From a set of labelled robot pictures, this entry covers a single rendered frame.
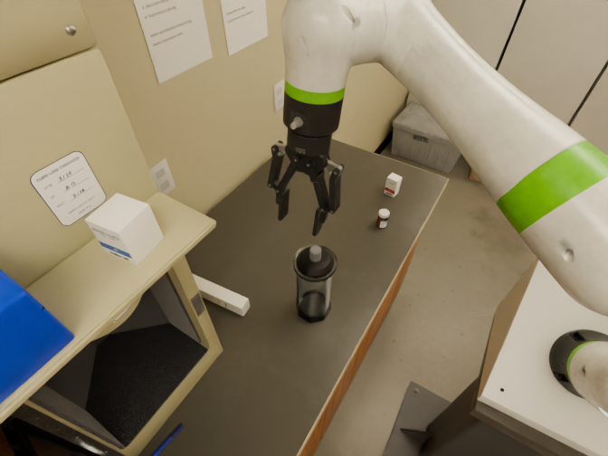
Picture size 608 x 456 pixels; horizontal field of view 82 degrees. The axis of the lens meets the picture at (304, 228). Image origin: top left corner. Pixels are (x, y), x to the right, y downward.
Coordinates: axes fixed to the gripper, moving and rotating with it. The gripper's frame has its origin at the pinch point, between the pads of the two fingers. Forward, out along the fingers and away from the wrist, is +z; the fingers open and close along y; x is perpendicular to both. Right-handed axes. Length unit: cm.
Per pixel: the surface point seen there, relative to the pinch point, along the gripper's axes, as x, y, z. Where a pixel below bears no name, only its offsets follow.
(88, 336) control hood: -41.7, -3.9, -13.2
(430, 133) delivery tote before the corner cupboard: 222, 3, 85
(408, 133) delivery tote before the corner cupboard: 225, -14, 92
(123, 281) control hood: -35.2, -5.7, -13.8
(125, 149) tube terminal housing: -24.0, -14.5, -22.6
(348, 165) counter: 73, -14, 36
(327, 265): 3.3, 6.8, 15.7
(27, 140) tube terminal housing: -33.3, -15.4, -28.1
